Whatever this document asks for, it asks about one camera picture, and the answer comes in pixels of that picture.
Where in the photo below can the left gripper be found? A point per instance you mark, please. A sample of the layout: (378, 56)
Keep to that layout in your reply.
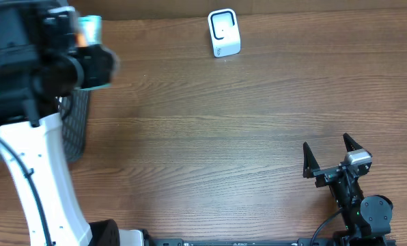
(96, 65)

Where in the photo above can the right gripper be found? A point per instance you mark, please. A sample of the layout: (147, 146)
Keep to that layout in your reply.
(327, 175)

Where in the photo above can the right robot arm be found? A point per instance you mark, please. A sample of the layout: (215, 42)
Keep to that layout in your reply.
(367, 219)

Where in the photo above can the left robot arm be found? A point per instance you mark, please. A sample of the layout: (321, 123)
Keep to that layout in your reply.
(45, 54)

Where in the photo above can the white barcode scanner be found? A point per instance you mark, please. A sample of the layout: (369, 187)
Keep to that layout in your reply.
(224, 32)

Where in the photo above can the grey plastic mesh basket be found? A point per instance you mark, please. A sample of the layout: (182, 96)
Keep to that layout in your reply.
(63, 124)

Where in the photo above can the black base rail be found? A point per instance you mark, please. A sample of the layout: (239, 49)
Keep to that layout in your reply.
(298, 242)

